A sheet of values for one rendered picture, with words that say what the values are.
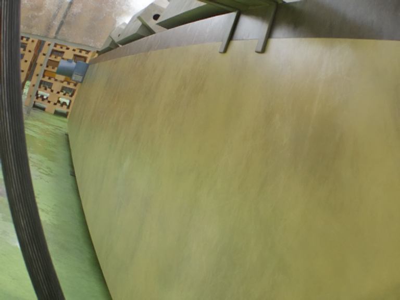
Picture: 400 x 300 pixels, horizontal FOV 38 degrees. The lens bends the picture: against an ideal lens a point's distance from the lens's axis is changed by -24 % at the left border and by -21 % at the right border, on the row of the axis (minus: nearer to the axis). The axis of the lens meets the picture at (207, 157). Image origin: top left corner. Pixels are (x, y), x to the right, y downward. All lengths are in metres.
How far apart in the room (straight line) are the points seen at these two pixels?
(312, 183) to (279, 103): 0.18
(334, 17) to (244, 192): 0.27
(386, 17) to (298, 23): 0.27
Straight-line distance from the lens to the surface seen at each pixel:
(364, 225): 0.53
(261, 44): 0.94
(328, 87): 0.69
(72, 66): 6.10
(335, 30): 0.71
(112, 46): 4.19
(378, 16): 0.61
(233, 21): 1.15
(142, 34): 2.71
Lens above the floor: 0.57
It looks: 3 degrees down
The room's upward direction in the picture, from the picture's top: 18 degrees clockwise
